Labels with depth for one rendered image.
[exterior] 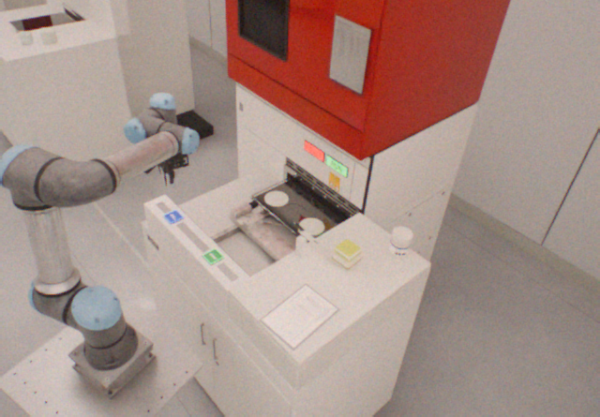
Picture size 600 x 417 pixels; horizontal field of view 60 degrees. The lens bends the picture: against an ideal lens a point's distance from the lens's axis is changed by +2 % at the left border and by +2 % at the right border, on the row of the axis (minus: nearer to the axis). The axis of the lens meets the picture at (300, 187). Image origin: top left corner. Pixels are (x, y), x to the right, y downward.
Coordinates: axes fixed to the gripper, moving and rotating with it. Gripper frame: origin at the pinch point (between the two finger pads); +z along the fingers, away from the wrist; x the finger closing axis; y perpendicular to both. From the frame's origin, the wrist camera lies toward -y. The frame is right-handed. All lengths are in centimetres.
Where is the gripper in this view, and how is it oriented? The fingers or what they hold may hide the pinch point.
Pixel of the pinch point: (168, 187)
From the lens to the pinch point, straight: 186.6
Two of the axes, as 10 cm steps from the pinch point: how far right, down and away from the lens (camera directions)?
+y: 7.5, -3.8, 5.5
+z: -0.6, 7.8, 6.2
